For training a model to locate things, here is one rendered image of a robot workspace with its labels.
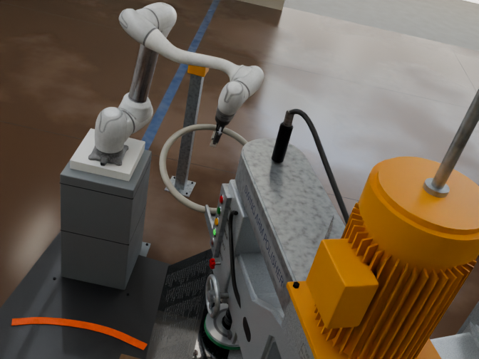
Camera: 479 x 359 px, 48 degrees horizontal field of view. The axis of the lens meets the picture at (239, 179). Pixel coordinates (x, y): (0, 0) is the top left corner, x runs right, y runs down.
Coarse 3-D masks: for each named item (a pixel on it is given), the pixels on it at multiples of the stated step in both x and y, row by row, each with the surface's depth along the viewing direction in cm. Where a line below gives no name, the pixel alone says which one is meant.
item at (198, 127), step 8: (184, 128) 253; (192, 128) 255; (200, 128) 257; (208, 128) 258; (224, 128) 259; (176, 136) 250; (232, 136) 260; (240, 136) 260; (168, 144) 246; (160, 160) 241; (160, 168) 239; (168, 184) 236; (176, 192) 234; (184, 200) 234; (192, 208) 234; (200, 208) 234; (216, 208) 236
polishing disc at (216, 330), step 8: (224, 304) 222; (224, 312) 219; (208, 320) 214; (216, 320) 215; (208, 328) 211; (216, 328) 212; (224, 328) 212; (216, 336) 209; (224, 336) 209; (224, 344) 207; (232, 344) 207
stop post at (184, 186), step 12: (192, 72) 357; (204, 72) 355; (192, 84) 364; (192, 96) 370; (192, 108) 375; (192, 120) 380; (192, 132) 386; (180, 144) 394; (192, 144) 399; (180, 156) 400; (180, 168) 406; (180, 180) 412; (180, 192) 414
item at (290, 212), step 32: (256, 160) 166; (288, 160) 169; (256, 192) 154; (288, 192) 155; (320, 192) 158; (256, 224) 153; (288, 224) 143; (320, 224) 146; (288, 256) 133; (288, 320) 127
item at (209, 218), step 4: (208, 208) 232; (208, 212) 230; (208, 216) 229; (212, 216) 235; (208, 220) 229; (212, 220) 233; (208, 224) 229; (212, 224) 225; (208, 228) 228; (228, 332) 186; (228, 336) 185
